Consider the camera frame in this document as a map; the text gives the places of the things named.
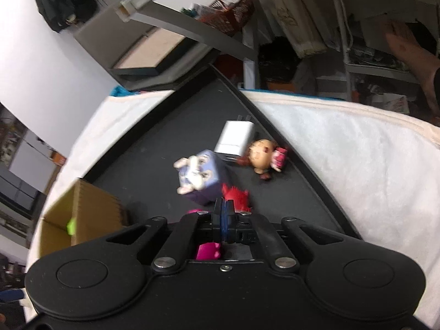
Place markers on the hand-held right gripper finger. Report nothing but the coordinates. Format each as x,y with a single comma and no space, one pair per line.
220,221
227,221

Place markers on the red spiky toy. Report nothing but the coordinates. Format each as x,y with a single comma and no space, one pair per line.
237,196

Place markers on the pink toy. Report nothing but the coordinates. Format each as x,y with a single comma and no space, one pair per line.
206,251

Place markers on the blue cube rabbit toy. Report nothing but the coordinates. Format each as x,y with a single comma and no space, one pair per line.
202,177

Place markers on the brown doll figure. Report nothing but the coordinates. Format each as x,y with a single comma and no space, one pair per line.
261,154

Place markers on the white charger plug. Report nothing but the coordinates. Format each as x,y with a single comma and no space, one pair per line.
232,137

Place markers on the black tray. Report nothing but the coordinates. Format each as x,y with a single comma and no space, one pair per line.
161,137

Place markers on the cardboard box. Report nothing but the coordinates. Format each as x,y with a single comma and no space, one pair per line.
92,209

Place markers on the white plush blanket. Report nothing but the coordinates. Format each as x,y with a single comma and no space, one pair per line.
343,151

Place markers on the green small item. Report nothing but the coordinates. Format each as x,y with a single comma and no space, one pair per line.
71,227

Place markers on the black plastic bag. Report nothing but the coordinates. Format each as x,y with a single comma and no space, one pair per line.
278,62

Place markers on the red plastic basket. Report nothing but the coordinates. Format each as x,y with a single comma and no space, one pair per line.
233,17

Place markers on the white shelf rack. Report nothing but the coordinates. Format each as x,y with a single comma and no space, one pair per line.
347,48

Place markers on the white plastic bag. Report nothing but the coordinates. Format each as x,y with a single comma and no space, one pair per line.
295,17

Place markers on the person's foot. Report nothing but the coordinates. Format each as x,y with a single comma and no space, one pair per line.
416,58

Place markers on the black jacket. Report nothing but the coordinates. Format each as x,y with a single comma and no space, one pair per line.
58,0

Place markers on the grey table frame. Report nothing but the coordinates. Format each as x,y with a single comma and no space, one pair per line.
206,37

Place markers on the black frame with brown board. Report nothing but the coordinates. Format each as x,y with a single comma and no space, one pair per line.
151,48

